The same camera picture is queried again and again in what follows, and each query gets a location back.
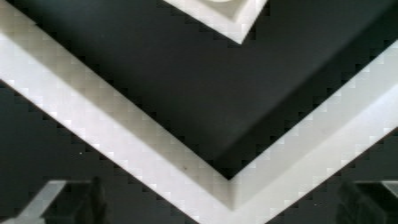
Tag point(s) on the white square table top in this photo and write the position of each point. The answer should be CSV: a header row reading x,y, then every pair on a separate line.
x,y
225,15

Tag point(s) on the white U-shaped obstacle fence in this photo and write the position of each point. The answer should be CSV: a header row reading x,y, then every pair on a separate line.
x,y
231,121

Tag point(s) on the translucent gripper left finger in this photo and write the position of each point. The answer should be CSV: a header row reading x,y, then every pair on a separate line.
x,y
67,203

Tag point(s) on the translucent gripper right finger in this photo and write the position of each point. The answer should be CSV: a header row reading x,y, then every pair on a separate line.
x,y
367,205

